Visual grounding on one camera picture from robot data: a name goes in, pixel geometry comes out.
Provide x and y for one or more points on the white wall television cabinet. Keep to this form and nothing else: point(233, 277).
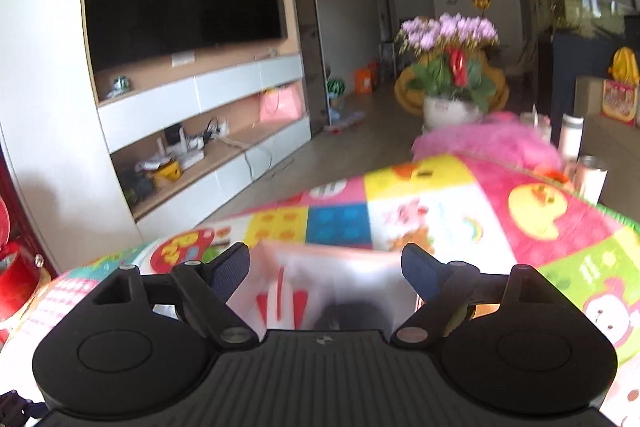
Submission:
point(225, 77)

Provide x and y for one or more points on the yellow plush toy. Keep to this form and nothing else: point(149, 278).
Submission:
point(625, 64)

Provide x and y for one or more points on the yellow ornament stand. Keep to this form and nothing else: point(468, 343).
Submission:
point(500, 89)

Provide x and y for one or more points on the pink fluffy cloth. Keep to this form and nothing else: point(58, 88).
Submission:
point(490, 142)

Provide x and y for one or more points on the glass jar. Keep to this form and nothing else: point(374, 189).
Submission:
point(536, 124)

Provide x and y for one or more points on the colourful printed play mat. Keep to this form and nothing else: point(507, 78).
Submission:
point(450, 217)

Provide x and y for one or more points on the orange paper bag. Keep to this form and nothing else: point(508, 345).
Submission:
point(365, 79)

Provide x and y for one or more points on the steel cup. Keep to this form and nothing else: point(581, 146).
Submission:
point(590, 179)

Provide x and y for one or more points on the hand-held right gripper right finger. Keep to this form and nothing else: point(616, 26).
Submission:
point(417, 269)

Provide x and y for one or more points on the white router devices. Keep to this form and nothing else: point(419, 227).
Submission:
point(186, 147)

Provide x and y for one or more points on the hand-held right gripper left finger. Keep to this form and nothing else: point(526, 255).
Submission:
point(231, 271)

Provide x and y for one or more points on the watermelon pattern ball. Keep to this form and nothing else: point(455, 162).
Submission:
point(335, 88)

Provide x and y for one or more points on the toy skateboard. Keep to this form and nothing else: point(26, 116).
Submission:
point(345, 121)

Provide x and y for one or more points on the potted pink orchid plant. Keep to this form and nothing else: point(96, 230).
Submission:
point(450, 57)

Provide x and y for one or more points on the pink gift bag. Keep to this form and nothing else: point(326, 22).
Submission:
point(281, 104)

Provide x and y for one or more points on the red gift bag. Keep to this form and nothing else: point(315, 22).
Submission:
point(619, 101)

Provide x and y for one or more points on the red round trash can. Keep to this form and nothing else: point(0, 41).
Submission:
point(15, 277)

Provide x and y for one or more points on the white thermos bottle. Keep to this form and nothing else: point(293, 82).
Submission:
point(570, 137)

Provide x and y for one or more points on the dark fish tank cabinet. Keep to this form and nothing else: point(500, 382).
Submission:
point(575, 67)

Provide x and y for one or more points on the pink storage box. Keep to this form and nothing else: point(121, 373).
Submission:
point(340, 277)

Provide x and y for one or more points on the yellow black toy box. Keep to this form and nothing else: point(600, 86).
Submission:
point(167, 173)

